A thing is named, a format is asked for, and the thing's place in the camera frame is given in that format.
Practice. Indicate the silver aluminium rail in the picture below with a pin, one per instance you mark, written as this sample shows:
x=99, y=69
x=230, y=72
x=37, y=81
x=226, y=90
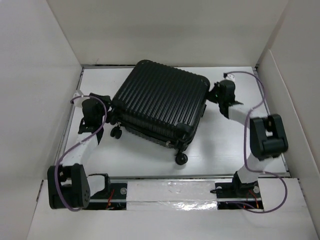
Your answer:
x=167, y=178

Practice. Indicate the black hard-shell suitcase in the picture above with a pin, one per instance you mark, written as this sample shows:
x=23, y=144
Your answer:
x=162, y=104

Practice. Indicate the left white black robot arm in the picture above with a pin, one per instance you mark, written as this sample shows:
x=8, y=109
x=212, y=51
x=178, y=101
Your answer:
x=69, y=187

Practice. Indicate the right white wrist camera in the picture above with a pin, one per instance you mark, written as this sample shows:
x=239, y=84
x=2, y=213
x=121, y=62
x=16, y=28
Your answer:
x=229, y=77

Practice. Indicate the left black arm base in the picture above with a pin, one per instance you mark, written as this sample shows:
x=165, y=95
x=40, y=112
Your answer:
x=114, y=199

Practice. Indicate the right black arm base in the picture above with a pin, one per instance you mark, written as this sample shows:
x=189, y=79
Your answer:
x=231, y=198

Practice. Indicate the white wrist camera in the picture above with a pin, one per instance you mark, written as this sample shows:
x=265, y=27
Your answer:
x=229, y=77
x=78, y=98

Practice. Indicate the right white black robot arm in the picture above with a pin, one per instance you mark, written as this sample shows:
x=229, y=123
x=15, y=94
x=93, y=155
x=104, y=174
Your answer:
x=264, y=135

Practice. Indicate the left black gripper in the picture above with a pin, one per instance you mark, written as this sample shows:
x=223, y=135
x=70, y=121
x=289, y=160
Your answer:
x=105, y=99

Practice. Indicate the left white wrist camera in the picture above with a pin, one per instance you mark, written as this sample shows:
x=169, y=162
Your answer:
x=78, y=98

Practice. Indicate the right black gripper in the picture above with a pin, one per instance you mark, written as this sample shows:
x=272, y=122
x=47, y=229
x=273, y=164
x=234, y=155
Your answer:
x=209, y=94

